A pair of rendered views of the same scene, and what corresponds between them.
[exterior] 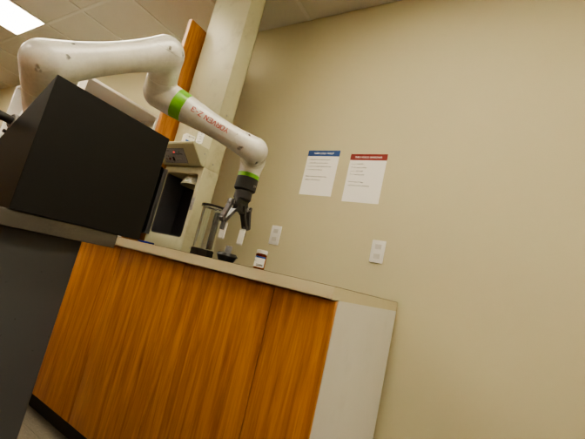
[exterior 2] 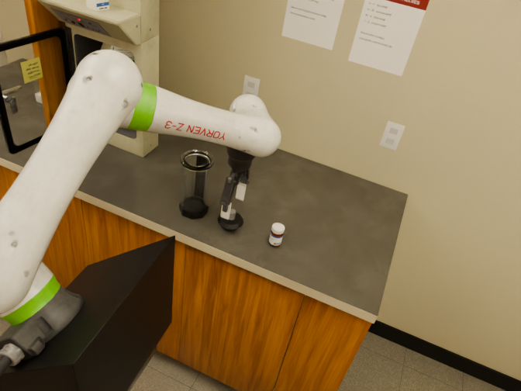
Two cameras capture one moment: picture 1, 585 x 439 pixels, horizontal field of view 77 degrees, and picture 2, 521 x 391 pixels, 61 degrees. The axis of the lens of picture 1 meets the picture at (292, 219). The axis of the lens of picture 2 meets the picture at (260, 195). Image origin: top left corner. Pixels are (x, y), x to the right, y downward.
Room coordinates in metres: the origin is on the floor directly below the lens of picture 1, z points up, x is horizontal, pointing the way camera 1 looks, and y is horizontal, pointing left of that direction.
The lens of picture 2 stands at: (0.39, 0.50, 2.02)
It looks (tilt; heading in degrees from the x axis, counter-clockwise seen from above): 38 degrees down; 342
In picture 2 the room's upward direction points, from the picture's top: 11 degrees clockwise
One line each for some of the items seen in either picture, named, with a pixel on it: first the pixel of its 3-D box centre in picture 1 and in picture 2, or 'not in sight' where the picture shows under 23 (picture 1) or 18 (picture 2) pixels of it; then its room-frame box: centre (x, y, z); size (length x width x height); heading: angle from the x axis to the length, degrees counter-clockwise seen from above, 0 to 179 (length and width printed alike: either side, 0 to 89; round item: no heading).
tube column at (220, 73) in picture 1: (232, 59); not in sight; (2.13, 0.59, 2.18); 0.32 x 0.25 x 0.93; 56
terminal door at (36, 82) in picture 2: not in sight; (36, 91); (1.98, 0.90, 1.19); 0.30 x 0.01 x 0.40; 140
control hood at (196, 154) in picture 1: (179, 153); (89, 20); (1.98, 0.70, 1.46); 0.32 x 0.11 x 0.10; 56
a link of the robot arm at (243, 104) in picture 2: (252, 163); (247, 119); (1.52, 0.22, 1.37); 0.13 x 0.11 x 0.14; 6
